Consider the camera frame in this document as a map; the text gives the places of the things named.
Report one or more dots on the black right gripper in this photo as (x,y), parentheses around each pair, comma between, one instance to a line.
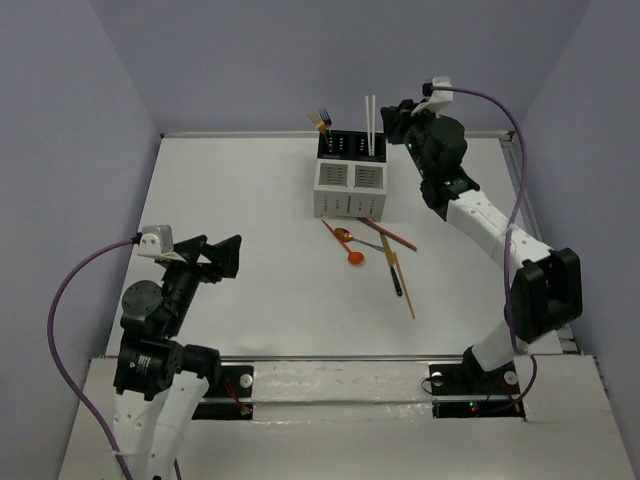
(396,118)

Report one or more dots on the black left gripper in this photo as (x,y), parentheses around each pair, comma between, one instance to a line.
(201,265)

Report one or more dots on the iridescent rainbow metal fork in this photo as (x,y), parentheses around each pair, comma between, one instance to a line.
(326,119)

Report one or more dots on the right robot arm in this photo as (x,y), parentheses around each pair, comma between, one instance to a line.
(543,286)

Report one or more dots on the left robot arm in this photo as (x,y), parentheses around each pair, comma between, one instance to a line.
(159,382)

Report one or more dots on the black utensil caddy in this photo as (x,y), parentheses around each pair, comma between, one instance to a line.
(351,146)

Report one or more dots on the amber plastic fork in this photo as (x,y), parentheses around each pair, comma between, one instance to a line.
(321,127)

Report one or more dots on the white utensil caddy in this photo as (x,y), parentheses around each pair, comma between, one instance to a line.
(350,189)

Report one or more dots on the orange red chopstick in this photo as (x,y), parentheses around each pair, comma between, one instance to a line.
(398,239)

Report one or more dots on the gold metal spoon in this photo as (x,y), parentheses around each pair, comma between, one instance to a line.
(347,237)

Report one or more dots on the orange plastic spoon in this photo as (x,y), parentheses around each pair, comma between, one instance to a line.
(355,258)

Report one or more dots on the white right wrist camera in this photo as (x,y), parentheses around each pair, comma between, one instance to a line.
(437,95)

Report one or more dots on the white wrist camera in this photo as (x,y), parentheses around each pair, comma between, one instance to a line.
(437,95)
(156,242)

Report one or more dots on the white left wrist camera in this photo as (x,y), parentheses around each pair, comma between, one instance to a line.
(156,242)

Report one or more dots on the aluminium table rail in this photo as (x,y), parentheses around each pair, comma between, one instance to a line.
(512,154)

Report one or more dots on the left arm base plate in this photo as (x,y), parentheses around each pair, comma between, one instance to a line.
(231,398)

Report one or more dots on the yellow black handled knife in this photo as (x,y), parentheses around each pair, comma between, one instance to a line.
(390,260)

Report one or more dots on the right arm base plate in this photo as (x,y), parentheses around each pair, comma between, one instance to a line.
(453,397)

